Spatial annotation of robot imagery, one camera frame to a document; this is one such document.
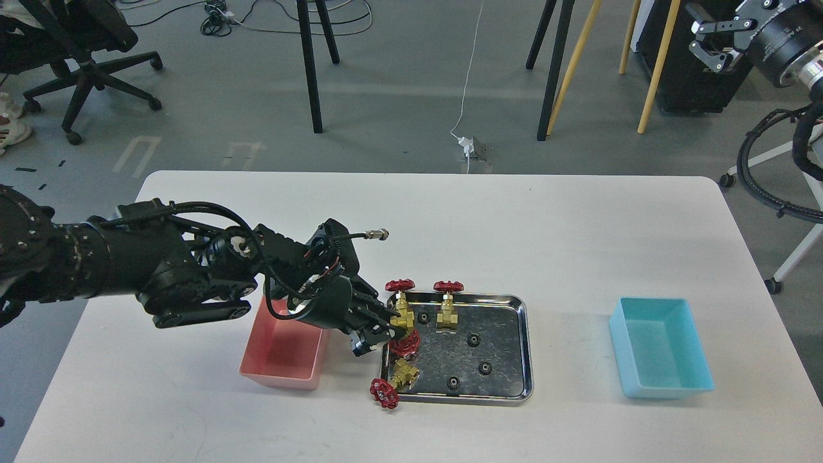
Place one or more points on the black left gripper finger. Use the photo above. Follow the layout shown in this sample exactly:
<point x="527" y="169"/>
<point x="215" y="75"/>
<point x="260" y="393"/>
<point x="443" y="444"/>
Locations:
<point x="366" y="336"/>
<point x="368" y="312"/>

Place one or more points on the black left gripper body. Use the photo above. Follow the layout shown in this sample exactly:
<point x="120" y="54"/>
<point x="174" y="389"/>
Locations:
<point x="347" y="304"/>

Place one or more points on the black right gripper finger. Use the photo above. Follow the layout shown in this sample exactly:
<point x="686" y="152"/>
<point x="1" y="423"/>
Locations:
<point x="740" y="27"/>
<point x="719" y="55"/>

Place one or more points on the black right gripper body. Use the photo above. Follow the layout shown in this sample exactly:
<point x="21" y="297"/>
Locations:
<point x="785" y="44"/>

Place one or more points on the brass valve red wheel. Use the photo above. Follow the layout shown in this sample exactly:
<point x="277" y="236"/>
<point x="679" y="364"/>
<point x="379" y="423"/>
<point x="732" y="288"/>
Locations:
<point x="407" y="346"/>

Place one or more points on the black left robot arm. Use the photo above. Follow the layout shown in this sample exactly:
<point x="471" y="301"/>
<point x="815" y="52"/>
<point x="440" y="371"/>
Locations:
<point x="190" y="262"/>

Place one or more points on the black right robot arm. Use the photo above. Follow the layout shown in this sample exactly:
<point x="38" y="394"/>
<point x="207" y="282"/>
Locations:
<point x="805" y="118"/>

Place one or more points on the brass valve back left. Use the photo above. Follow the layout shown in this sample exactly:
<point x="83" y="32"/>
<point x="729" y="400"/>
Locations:
<point x="405" y="317"/>

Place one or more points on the brass valve front left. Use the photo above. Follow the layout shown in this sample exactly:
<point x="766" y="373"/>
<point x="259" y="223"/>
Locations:
<point x="386" y="392"/>

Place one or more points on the pink plastic box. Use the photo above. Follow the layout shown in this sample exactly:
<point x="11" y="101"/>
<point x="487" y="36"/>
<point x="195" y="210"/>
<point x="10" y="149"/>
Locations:
<point x="284" y="353"/>

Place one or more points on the brass valve back right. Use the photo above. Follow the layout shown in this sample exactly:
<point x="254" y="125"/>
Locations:
<point x="447" y="316"/>

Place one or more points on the blue plastic box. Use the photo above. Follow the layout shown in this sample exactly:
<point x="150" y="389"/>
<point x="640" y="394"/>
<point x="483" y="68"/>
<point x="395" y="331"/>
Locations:
<point x="658" y="349"/>

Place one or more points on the yellow wooden leg right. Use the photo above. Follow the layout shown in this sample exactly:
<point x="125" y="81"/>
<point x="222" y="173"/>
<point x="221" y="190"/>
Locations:
<point x="660" y="57"/>

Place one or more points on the yellow wooden leg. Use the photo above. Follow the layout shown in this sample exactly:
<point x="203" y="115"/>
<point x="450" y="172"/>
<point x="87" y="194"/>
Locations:
<point x="660" y="57"/>
<point x="573" y="64"/>

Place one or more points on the yellow wooden leg left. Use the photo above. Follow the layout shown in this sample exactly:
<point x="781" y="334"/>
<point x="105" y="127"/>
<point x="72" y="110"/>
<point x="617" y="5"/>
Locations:
<point x="573" y="64"/>

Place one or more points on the stainless steel tray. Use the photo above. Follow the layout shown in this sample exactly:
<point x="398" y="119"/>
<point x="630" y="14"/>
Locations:
<point x="501" y="322"/>

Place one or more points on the black stand legs centre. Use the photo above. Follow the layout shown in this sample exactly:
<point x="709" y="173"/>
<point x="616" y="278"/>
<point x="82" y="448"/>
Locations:
<point x="549" y="100"/>

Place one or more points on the black stand legs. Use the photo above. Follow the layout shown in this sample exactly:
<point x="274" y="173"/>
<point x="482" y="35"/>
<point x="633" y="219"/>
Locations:
<point x="549" y="100"/>
<point x="308" y="55"/>

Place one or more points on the white chair base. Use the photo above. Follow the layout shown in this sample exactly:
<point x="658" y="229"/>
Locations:
<point x="774" y="285"/>

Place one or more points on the black stand legs left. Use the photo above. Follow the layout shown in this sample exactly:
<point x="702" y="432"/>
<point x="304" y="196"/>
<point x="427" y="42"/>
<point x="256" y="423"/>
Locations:
<point x="308" y="55"/>

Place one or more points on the black office chair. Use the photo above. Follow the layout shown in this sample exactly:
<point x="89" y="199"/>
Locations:
<point x="75" y="32"/>

